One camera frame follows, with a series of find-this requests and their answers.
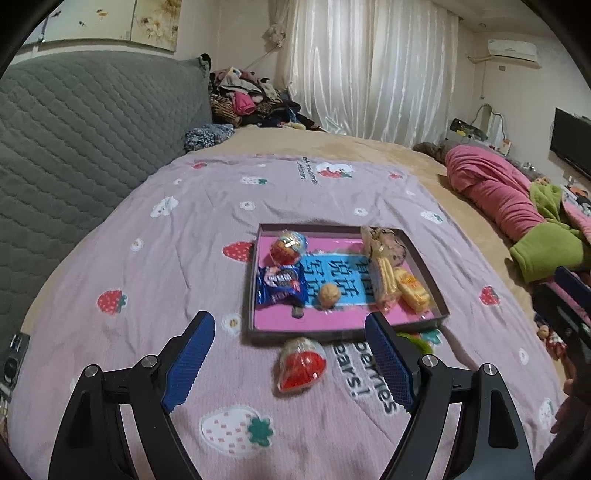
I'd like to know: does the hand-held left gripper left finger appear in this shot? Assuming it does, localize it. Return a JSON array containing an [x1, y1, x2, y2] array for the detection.
[[48, 311, 216, 480]]

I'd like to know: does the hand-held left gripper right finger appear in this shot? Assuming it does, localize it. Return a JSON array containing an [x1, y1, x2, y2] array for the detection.
[[365, 311, 534, 480]]

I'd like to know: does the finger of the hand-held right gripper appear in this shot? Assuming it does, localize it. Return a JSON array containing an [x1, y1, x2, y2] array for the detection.
[[555, 266, 591, 303], [531, 282, 591, 344]]

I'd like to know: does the dark tray with pink print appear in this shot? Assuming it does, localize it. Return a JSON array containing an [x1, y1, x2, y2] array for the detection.
[[243, 223, 450, 344]]

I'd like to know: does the yellow snack packet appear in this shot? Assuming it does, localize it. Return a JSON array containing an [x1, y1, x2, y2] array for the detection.
[[394, 270, 432, 315]]

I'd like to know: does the clear orange snack packet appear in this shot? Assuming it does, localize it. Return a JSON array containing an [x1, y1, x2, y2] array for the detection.
[[369, 256, 400, 310]]

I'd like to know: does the round beige pastry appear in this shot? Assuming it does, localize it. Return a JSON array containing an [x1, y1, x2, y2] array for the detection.
[[318, 283, 340, 309]]

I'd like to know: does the large bag of red bands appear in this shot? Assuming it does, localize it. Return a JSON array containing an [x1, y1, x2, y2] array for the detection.
[[277, 337, 328, 394]]

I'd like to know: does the blue cookie packet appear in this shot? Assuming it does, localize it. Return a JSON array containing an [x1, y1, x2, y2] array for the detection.
[[256, 264, 309, 308]]

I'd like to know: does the person's right hand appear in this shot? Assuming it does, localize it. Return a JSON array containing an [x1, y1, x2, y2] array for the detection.
[[551, 378, 591, 439]]

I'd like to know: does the small colourful toy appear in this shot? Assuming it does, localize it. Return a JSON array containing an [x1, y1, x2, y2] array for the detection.
[[536, 323, 568, 358]]

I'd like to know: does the green fuzzy scrunchie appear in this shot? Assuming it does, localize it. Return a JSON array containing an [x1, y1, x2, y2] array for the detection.
[[397, 332, 437, 355]]

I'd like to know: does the green garment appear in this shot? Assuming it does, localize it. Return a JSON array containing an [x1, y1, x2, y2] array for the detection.
[[510, 182, 591, 283]]

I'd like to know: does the purple strawberry printed blanket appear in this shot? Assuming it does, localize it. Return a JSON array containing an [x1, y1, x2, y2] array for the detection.
[[9, 154, 568, 480]]

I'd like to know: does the pink garment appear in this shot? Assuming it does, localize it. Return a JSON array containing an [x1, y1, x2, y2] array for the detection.
[[445, 144, 550, 241]]

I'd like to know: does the black television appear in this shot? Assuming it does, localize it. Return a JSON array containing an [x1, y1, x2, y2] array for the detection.
[[549, 107, 591, 178]]

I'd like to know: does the small bag of red bands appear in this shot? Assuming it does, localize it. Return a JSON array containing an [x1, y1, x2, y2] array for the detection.
[[270, 229, 309, 267]]

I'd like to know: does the grey device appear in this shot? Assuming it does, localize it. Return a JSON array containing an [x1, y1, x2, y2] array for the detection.
[[0, 332, 31, 398]]

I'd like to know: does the brown-grey cloth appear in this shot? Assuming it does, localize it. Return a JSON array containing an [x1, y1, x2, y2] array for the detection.
[[413, 141, 451, 162]]

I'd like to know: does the grey quilted headboard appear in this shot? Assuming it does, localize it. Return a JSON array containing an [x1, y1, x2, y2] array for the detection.
[[0, 50, 213, 333]]

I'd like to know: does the white air conditioner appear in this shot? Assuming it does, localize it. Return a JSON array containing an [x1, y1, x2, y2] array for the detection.
[[487, 38, 542, 70]]

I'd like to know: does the pile of clothes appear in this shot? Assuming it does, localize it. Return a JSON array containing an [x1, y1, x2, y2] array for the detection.
[[185, 67, 324, 153]]

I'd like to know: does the white curtain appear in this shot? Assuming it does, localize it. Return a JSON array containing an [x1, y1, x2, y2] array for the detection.
[[277, 0, 460, 148]]

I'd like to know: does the floral wall panel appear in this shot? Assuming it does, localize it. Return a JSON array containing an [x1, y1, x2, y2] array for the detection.
[[23, 0, 181, 49]]

